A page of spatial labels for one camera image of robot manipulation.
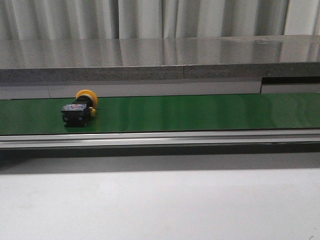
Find grey stone counter ledge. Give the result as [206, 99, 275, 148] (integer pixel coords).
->
[0, 35, 320, 100]

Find white pleated curtain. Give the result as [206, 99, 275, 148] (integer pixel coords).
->
[0, 0, 320, 40]

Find yellow push button switch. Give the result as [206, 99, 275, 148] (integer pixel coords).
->
[60, 89, 98, 127]

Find aluminium conveyor frame rail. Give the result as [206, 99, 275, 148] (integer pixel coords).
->
[0, 128, 320, 150]

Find green conveyor belt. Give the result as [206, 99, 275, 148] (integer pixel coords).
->
[0, 92, 320, 136]

